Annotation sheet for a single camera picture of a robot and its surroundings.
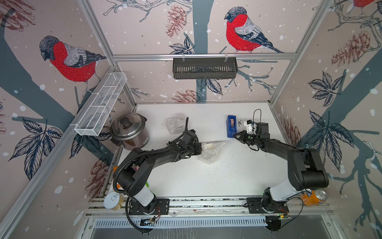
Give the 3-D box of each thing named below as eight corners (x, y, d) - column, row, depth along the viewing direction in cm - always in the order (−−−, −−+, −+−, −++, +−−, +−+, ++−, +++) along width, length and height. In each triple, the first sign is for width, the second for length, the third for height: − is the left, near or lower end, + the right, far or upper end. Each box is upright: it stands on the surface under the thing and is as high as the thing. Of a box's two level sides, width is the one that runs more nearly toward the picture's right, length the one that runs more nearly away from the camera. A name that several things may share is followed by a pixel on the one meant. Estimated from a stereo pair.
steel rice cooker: (118, 153, 94) (103, 137, 79) (128, 126, 108) (116, 108, 93) (147, 153, 94) (137, 136, 79) (153, 126, 108) (146, 108, 93)
